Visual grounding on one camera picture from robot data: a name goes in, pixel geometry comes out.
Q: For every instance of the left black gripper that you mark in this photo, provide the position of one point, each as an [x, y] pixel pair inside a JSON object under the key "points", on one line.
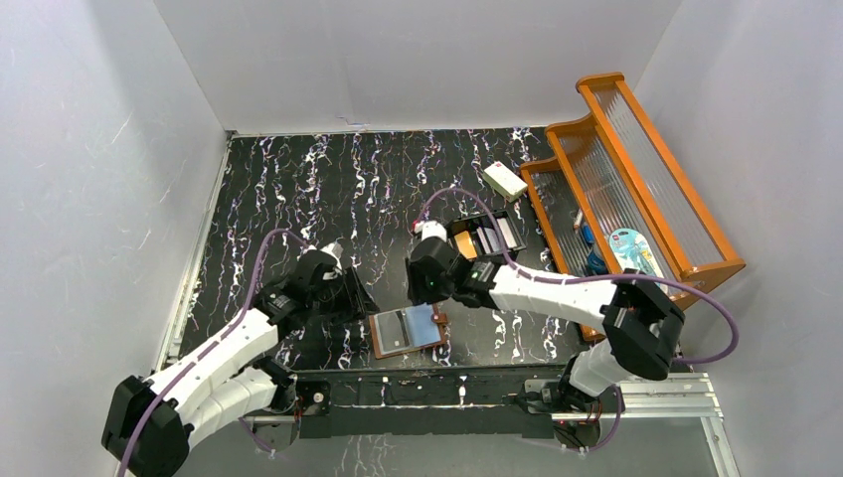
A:
{"points": [[352, 292]]}

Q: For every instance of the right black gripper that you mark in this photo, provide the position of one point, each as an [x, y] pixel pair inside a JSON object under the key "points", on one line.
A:
{"points": [[418, 291]]}

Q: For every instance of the gold credit card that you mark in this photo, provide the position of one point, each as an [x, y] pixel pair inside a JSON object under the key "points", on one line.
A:
{"points": [[466, 245]]}

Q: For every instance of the orange leather card holder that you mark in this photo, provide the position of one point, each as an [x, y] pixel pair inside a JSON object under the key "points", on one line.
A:
{"points": [[426, 325]]}

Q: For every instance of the black card tray box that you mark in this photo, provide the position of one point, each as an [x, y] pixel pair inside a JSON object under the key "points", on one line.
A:
{"points": [[482, 235]]}

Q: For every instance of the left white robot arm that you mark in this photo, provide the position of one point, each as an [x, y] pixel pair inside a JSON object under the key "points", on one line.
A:
{"points": [[153, 424]]}

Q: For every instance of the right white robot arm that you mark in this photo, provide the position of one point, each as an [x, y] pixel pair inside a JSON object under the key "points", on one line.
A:
{"points": [[639, 322]]}

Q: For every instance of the stack of white cards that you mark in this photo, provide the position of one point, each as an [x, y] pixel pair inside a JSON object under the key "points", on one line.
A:
{"points": [[498, 234]]}

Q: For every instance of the white rectangular box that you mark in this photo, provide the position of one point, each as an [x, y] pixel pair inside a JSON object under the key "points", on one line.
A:
{"points": [[504, 181]]}

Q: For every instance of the small pen on shelf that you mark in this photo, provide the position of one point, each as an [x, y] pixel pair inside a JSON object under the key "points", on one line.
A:
{"points": [[578, 220]]}

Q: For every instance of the blue item on shelf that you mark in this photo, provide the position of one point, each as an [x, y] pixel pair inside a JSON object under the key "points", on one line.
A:
{"points": [[595, 263]]}

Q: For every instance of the orange wooden shelf rack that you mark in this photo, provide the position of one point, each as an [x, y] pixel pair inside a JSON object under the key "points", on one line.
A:
{"points": [[615, 166]]}

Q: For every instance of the blue blister pack item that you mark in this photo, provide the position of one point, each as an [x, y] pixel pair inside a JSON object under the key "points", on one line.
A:
{"points": [[632, 250]]}

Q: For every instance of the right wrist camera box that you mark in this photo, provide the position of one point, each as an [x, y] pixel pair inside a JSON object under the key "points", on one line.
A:
{"points": [[429, 229]]}

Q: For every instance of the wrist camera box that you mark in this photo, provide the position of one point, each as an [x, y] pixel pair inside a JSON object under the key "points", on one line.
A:
{"points": [[334, 249], [429, 229]]}

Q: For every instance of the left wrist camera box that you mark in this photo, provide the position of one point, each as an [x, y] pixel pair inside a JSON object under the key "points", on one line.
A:
{"points": [[334, 249]]}

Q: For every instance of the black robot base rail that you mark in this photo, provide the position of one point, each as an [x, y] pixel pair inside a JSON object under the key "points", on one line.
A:
{"points": [[524, 400]]}

